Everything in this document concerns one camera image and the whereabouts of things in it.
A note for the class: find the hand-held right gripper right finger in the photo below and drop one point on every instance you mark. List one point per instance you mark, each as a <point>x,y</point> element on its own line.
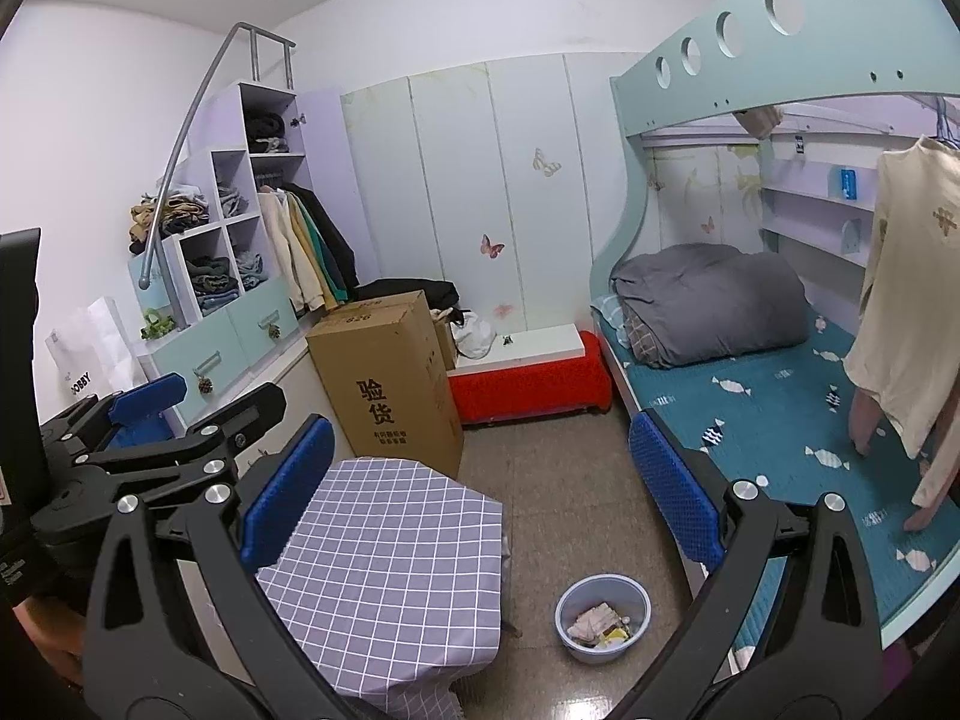
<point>675,487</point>

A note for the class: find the khaki clothes pile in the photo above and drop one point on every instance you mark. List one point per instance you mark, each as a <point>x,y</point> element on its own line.
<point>161,214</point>

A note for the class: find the light green bunk bed frame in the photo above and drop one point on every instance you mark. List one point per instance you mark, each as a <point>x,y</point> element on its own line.
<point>750,75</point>

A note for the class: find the black hanging coat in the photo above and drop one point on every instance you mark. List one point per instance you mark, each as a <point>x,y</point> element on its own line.
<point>334,240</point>

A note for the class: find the pale pink butterfly wall sticker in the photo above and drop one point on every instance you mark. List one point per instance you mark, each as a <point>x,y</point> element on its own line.
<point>504,310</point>

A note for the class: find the black cloth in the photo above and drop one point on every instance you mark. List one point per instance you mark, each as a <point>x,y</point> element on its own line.
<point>405,292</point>

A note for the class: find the large cardboard box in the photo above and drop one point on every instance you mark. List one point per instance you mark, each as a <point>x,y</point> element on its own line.
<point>382,390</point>

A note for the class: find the grey pillow on bed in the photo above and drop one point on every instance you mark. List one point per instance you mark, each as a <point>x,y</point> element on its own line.
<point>712,300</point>

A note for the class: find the grey checked tablecloth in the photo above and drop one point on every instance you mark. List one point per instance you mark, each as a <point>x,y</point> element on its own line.
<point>390,540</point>

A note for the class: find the blue plastic trash bin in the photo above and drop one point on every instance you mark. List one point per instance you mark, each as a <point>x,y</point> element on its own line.
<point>564,626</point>

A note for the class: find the light blue pillow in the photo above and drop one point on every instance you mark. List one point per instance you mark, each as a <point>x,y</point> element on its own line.
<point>611,311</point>

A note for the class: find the green plant decoration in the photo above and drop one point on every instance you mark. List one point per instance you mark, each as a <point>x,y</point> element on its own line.
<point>157,326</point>

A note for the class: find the stepped storage cabinet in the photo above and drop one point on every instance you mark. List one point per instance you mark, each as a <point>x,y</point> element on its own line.
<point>247,315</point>

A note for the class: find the dark grey folded clothes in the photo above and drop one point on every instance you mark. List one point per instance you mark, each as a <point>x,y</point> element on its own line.
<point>210,274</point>

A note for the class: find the plaid blanket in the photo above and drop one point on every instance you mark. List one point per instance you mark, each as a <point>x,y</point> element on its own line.
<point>643,341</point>

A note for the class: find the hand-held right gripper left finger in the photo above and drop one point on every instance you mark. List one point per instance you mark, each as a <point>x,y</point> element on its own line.
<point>289,487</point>

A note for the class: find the blue clothes hanger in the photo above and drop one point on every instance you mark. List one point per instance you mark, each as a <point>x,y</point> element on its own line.
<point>941,120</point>

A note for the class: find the black folded clothes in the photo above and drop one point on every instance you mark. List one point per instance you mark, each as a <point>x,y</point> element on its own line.
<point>266,131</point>

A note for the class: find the teal fish print bedsheet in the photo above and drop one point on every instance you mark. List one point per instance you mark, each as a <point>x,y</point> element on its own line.
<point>750,405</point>

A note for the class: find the cream hanging sweater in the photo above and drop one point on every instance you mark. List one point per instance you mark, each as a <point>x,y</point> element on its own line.
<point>907,277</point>

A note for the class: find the white plastic bag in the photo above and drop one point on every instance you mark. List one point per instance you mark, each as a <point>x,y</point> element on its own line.
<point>474,336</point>

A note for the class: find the white paper bag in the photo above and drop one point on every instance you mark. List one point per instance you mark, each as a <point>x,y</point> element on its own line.
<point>90,345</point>

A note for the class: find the white butterfly wall sticker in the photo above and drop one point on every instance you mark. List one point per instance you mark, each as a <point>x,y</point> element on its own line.
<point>547,163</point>

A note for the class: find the pink garment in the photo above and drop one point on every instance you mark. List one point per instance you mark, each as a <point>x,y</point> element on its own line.
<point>861,412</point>

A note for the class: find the cream hanging jacket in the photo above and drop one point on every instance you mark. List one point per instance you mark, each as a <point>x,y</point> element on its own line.
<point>279,247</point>

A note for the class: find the beige cloth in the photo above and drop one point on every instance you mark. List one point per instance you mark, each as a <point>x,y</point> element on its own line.
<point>759,121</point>

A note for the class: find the metal stair handrail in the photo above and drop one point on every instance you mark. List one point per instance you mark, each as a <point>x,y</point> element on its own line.
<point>191,120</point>

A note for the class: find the red storage bench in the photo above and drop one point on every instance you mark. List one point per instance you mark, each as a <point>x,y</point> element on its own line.
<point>525,390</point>

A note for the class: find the person's left hand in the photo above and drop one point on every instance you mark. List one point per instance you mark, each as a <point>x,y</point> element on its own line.
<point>49,634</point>

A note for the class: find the folded blue jeans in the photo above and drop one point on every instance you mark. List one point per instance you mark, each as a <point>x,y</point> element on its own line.
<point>251,270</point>

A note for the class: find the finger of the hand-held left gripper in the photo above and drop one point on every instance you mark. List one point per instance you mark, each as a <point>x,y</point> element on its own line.
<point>146,399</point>
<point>225,427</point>

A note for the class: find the small cardboard box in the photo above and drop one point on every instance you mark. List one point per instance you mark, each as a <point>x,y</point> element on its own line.
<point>444,345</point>

